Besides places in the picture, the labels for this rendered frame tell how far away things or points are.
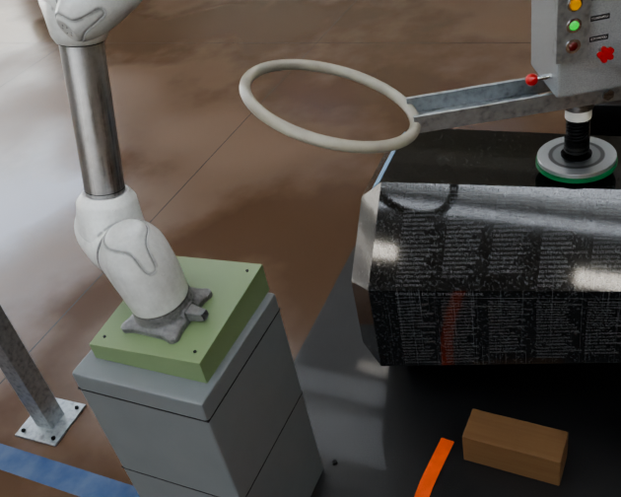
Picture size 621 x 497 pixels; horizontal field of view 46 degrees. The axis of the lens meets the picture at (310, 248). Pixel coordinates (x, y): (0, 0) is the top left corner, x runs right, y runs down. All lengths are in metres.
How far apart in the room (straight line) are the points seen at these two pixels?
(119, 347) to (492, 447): 1.18
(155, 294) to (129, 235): 0.15
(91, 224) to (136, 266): 0.22
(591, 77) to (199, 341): 1.16
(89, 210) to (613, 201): 1.39
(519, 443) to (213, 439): 1.00
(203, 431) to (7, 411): 1.52
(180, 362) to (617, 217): 1.23
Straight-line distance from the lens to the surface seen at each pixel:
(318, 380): 2.77
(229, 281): 1.90
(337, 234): 3.46
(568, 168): 2.15
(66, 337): 3.41
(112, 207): 1.85
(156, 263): 1.72
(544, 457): 2.36
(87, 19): 1.57
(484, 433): 2.40
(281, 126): 1.75
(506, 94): 2.10
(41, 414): 2.97
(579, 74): 1.96
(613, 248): 2.14
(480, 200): 2.18
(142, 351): 1.83
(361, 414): 2.63
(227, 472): 1.93
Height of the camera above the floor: 2.04
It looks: 37 degrees down
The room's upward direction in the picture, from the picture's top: 13 degrees counter-clockwise
